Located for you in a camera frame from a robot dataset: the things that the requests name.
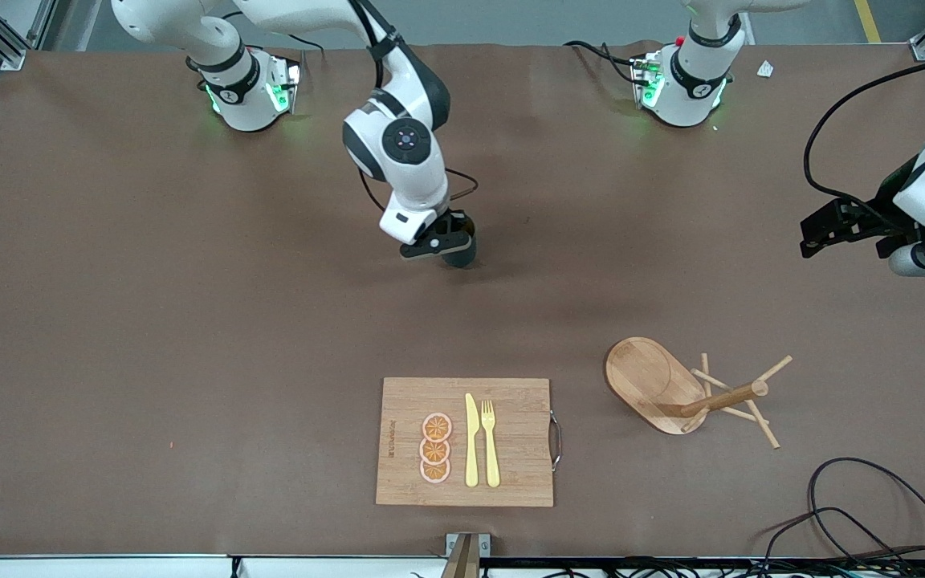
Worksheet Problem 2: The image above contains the dark green cup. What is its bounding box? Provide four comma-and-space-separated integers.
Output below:
440, 210, 479, 269

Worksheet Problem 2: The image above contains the wooden mug rack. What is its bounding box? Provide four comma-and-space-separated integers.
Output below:
605, 336, 794, 450

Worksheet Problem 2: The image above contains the yellow plastic knife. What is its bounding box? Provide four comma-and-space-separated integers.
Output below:
464, 393, 480, 488

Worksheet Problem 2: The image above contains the bamboo cutting board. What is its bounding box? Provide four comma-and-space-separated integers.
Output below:
375, 377, 554, 508

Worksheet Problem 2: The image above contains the yellow plastic fork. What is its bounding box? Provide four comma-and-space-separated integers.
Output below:
481, 399, 501, 488

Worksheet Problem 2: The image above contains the brown table cover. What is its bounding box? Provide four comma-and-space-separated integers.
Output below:
0, 42, 925, 559

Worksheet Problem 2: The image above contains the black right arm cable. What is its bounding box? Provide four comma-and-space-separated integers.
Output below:
352, 0, 481, 211

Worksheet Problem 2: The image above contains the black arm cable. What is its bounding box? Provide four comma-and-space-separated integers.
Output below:
352, 0, 481, 211
803, 53, 925, 224

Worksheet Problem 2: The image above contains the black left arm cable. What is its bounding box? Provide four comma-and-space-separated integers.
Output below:
803, 53, 925, 224

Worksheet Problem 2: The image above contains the black looped floor cable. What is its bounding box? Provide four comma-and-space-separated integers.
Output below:
806, 457, 925, 575
752, 506, 913, 578

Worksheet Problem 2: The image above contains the metal bracket with brown post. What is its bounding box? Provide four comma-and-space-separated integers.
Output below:
440, 532, 491, 578

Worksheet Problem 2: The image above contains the black cable bundle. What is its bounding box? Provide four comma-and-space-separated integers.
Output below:
410, 558, 925, 578

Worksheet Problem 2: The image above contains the white table edge rail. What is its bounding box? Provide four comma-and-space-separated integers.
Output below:
0, 556, 451, 578

